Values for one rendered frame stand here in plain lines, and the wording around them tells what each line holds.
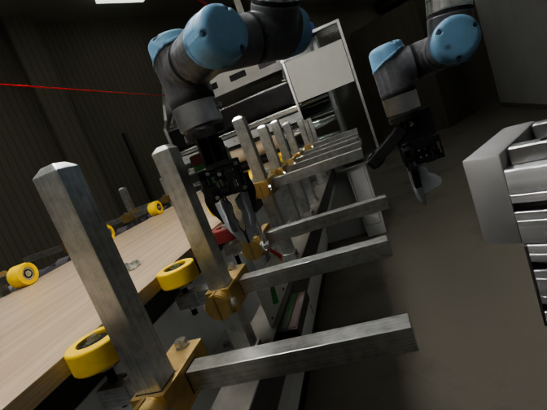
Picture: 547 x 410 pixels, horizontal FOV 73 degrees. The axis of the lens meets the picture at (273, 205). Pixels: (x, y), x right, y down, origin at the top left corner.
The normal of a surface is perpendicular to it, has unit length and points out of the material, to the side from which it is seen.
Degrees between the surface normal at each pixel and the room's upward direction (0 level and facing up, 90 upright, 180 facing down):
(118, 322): 90
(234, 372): 90
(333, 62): 90
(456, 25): 91
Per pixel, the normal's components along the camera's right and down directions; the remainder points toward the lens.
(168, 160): -0.20, 0.25
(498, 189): -0.69, 0.37
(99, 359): 0.43, 0.00
